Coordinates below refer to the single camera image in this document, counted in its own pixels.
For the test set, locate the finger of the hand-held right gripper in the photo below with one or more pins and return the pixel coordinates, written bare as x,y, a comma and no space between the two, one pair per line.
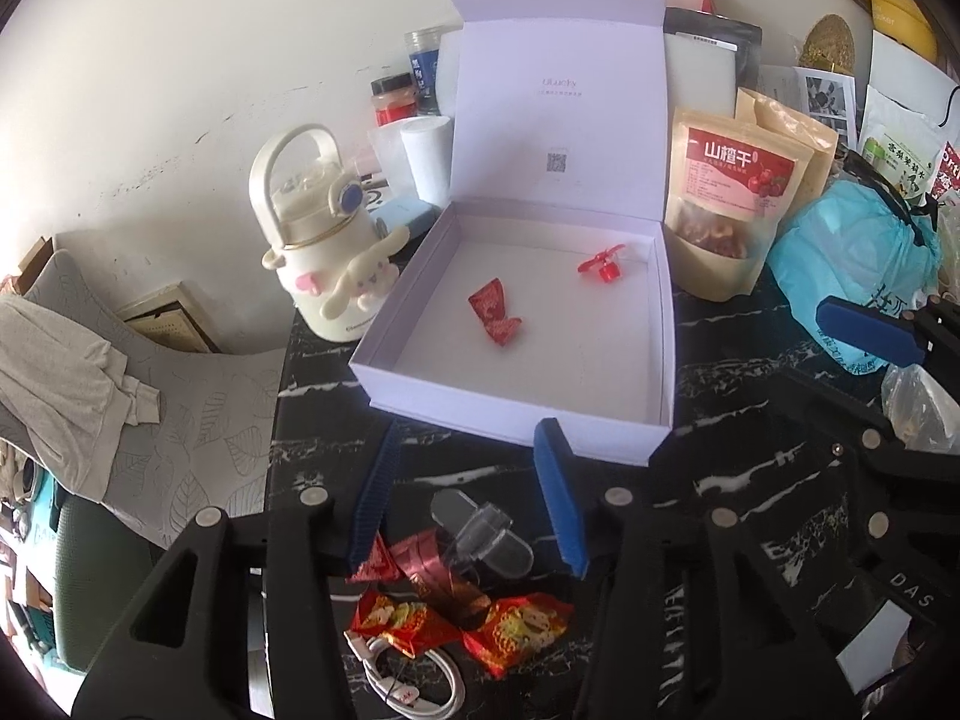
862,330
825,427

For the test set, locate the dark red foil packet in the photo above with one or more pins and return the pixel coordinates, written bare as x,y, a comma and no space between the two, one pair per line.
427,570

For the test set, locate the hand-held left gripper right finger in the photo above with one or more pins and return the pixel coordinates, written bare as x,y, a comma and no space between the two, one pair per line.
559,495

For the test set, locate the red label glass jar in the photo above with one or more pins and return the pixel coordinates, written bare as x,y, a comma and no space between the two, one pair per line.
394,101

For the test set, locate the red yellow candy packet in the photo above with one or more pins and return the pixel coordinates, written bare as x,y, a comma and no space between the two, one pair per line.
517,626
397,619

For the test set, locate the gold fan ornament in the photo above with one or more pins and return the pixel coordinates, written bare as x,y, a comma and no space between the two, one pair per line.
829,41

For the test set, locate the small red triangular packet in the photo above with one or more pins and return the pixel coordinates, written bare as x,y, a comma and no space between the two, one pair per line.
375,564

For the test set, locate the green chair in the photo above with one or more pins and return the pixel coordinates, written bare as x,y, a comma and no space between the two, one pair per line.
90,577

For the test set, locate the light blue power bank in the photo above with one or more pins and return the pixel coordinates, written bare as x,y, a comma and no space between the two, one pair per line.
409,216

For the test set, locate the light blue plastic bag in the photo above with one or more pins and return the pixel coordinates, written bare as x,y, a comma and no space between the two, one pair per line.
847,247

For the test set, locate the long red sauce packet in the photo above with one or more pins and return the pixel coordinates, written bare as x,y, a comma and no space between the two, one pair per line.
487,300

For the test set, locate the white paper bag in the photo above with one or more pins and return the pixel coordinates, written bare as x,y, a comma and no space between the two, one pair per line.
907,64

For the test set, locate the brown cardboard piece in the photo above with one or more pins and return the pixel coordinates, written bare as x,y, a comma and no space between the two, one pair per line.
34,255

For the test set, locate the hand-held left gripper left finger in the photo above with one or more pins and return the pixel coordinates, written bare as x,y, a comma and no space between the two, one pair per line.
375,495

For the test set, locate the white pouch green label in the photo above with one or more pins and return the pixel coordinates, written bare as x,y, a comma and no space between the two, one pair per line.
892,127

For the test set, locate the yellow plastic item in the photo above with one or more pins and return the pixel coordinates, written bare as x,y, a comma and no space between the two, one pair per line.
896,4

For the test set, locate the kraft snack pouch red label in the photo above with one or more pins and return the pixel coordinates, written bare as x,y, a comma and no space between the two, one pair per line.
720,255

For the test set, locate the red plastic flower toy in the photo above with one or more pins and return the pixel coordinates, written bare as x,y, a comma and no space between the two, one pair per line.
604,268

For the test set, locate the black pouch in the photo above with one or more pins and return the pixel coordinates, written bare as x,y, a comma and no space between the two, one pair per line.
746,45

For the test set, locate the plain kraft pouch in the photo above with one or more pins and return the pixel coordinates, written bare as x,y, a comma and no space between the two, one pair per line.
806,139

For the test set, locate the blue label bottle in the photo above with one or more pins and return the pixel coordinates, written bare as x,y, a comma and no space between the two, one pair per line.
424,64

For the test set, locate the clear plastic bag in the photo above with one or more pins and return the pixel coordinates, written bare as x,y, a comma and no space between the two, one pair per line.
922,405

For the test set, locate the clear plastic toy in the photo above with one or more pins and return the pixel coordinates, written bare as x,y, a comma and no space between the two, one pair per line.
487,540

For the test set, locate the white paper roll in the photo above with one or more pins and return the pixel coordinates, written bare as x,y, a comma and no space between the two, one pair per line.
427,157

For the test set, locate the red patterned packet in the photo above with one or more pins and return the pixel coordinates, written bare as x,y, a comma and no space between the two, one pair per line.
949,169

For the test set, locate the beige cloth garment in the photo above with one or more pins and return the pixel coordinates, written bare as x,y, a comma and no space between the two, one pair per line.
52,382

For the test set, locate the grey leaf pattern pillow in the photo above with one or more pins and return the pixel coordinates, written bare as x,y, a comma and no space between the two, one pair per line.
195,420

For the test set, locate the black and white photo prints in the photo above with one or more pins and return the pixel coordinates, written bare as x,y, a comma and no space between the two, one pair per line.
825,97

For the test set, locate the cream cartoon water bottle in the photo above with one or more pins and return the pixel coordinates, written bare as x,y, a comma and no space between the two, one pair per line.
322,270

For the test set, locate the white gift box with lid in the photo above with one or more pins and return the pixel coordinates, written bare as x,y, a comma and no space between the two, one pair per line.
540,345

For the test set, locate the wooden board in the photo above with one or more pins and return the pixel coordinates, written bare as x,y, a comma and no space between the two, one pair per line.
169,322

